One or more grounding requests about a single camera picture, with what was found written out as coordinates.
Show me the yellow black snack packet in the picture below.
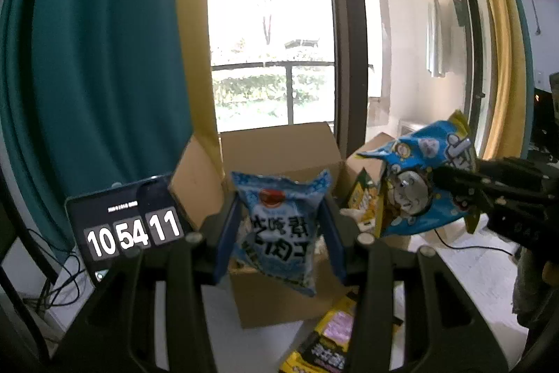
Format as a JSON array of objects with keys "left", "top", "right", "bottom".
[{"left": 278, "top": 290, "right": 357, "bottom": 373}]

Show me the green yellow snack bag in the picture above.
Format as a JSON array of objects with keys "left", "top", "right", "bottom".
[{"left": 336, "top": 163, "right": 384, "bottom": 238}]

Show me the yellow curtain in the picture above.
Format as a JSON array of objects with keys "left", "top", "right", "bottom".
[{"left": 175, "top": 0, "right": 223, "bottom": 171}]

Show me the brown cardboard box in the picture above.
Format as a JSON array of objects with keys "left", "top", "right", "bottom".
[{"left": 169, "top": 122, "right": 392, "bottom": 329}]

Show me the blue cartoon snack bag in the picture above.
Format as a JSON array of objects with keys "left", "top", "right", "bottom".
[{"left": 358, "top": 110, "right": 479, "bottom": 238}]

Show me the black window frame post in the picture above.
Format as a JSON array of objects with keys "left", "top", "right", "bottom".
[{"left": 332, "top": 0, "right": 369, "bottom": 157}]

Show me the teal curtain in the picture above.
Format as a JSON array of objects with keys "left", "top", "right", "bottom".
[{"left": 1, "top": 0, "right": 193, "bottom": 251}]

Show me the tablet showing clock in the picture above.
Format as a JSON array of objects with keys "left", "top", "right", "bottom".
[{"left": 64, "top": 174, "right": 193, "bottom": 284}]

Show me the black cable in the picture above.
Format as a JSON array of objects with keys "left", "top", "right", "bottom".
[{"left": 432, "top": 225, "right": 516, "bottom": 258}]

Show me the black balcony railing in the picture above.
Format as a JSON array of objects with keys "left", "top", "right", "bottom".
[{"left": 211, "top": 60, "right": 335, "bottom": 132}]

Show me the blue white snack bag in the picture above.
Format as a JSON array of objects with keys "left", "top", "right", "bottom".
[{"left": 231, "top": 170, "right": 332, "bottom": 297}]

